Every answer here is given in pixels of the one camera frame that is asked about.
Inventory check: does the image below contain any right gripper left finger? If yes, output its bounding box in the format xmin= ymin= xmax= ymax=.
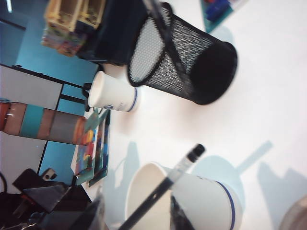
xmin=79 ymin=191 xmax=106 ymax=230

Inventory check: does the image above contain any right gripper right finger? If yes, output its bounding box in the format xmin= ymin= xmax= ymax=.
xmin=170 ymin=195 xmax=195 ymax=230

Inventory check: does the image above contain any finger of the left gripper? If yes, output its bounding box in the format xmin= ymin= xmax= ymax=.
xmin=23 ymin=184 xmax=72 ymax=214

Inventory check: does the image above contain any white paper cup blue logo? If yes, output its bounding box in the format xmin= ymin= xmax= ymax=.
xmin=124 ymin=161 xmax=243 ymax=230
xmin=86 ymin=71 xmax=140 ymax=113

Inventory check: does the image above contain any black gel pen clear cap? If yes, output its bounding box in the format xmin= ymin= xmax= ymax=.
xmin=143 ymin=0 xmax=190 ymax=72
xmin=118 ymin=143 xmax=206 ymax=230

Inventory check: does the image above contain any black mesh pen holder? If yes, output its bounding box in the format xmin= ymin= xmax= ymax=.
xmin=126 ymin=1 xmax=238 ymax=105

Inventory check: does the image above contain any clear pack of colourful letters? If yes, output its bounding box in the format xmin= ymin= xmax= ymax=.
xmin=71 ymin=107 xmax=111 ymax=187
xmin=200 ymin=0 xmax=251 ymax=34

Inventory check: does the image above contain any clear bottle orange lid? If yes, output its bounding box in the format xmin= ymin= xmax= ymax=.
xmin=0 ymin=102 xmax=90 ymax=146

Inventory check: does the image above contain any white cabinet door panel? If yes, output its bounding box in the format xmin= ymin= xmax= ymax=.
xmin=0 ymin=64 xmax=65 ymax=192

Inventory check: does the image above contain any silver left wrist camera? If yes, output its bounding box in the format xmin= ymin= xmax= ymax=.
xmin=42 ymin=167 xmax=58 ymax=181

